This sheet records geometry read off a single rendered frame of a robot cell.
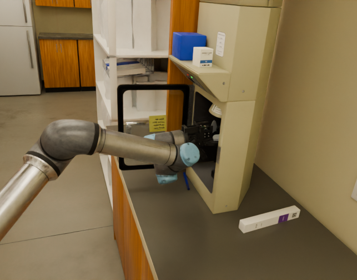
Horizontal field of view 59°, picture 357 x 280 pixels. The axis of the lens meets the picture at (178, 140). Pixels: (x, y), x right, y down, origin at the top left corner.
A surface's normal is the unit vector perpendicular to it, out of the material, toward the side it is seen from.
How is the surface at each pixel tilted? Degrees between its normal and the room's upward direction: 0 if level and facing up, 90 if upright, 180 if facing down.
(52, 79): 90
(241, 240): 0
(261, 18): 90
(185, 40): 90
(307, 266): 0
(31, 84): 90
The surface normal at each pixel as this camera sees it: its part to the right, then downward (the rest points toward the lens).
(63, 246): 0.06, -0.91
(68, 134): 0.09, -0.18
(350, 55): -0.94, 0.08
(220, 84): 0.33, 0.41
